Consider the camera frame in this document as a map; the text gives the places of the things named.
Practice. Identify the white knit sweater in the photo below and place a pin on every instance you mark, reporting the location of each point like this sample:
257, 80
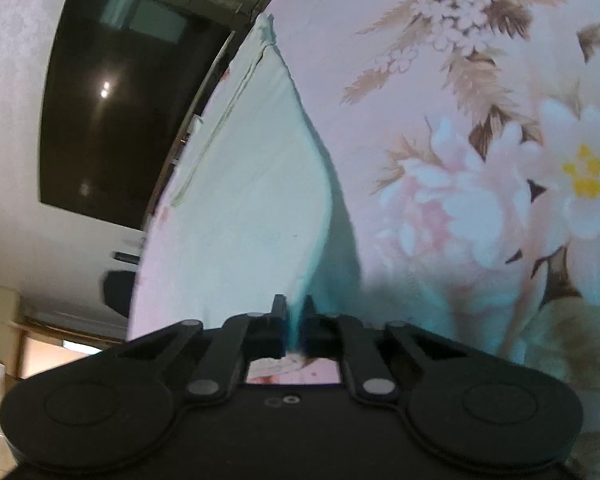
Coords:
260, 185

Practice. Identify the pink floral bedsheet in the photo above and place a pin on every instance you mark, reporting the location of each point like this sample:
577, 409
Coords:
380, 35

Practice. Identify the black remote control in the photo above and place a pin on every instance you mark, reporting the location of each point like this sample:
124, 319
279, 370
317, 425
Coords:
125, 257

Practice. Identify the black curved television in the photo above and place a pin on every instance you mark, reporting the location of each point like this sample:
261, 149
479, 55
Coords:
115, 135

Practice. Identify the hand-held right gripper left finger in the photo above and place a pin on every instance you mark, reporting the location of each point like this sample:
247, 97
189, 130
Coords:
280, 322

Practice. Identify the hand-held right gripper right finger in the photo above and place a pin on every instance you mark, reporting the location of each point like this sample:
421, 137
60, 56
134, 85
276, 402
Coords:
308, 327

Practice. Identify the wooden television stand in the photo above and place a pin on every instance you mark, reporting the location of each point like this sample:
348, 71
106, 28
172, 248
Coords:
184, 141

